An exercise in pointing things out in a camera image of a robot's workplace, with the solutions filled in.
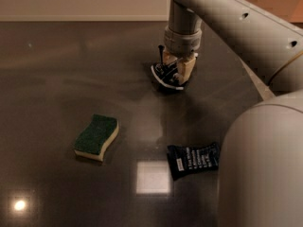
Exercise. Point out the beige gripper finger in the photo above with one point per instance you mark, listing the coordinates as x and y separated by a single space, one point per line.
180 78

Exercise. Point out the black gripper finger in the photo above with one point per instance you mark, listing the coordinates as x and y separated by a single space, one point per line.
161 50

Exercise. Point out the dark blue rxbar wrapper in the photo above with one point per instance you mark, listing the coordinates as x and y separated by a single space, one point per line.
190 160

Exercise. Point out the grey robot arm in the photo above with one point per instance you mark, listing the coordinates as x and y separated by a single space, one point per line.
260 179

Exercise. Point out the blue chip bag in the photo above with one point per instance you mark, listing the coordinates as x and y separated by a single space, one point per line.
167 75

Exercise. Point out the green and yellow sponge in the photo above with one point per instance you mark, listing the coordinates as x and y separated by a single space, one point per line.
97 137

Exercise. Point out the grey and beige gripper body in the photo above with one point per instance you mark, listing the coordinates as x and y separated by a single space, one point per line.
182 42

